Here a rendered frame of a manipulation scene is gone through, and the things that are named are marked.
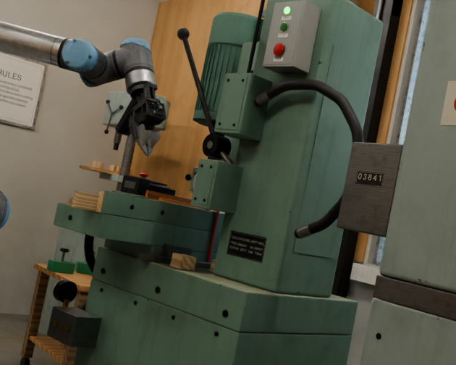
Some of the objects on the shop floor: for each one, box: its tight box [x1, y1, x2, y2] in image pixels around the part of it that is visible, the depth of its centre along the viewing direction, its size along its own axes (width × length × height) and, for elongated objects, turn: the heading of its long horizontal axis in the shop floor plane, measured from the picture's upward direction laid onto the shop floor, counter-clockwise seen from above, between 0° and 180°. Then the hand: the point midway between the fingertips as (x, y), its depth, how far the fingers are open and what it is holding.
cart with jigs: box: [20, 248, 96, 365], centre depth 341 cm, size 66×57×64 cm
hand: (145, 153), depth 202 cm, fingers closed
